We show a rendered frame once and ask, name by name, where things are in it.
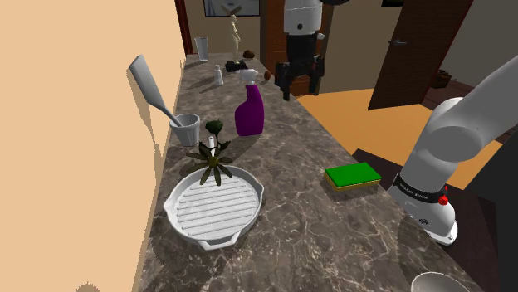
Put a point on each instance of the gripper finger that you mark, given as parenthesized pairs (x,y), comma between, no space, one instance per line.
(317,74)
(285,81)

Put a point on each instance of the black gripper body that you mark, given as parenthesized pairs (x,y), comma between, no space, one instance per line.
(301,48)

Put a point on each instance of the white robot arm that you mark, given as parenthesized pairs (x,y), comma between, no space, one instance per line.
(453,137)

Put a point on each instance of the brown egg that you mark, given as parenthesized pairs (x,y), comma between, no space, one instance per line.
(267,75)

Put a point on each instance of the reddish brown wooden door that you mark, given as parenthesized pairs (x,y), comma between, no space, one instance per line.
(276,36)

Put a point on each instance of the brown round lump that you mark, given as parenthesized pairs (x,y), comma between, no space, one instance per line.
(249,54)

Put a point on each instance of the purple spray bottle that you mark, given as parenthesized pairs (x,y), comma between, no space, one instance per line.
(250,115)

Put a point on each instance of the beige figure on black base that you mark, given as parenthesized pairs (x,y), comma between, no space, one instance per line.
(234,38)

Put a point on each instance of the white salt shaker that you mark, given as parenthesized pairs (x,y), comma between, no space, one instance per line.
(218,77)

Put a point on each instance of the clear glass tumbler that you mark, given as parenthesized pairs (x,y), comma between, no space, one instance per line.
(202,49)

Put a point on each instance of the dark brown open door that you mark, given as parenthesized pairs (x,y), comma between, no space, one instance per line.
(417,52)

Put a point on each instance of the green and yellow sponge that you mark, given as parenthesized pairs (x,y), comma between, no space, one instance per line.
(352,174)

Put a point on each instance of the dark green plant white vase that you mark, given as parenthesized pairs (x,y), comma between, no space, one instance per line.
(213,161)

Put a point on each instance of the grey utensil cup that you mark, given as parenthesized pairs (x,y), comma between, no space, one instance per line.
(188,133)

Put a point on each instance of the dark brown basket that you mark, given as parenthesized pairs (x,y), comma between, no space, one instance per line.
(441,79)

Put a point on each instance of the grey spatula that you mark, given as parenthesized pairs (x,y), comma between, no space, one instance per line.
(147,83)

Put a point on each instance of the white ribbed grill pan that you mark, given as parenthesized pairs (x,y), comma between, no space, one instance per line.
(218,208)

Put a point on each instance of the dark framed wall picture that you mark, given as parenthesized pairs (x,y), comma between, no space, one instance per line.
(218,7)

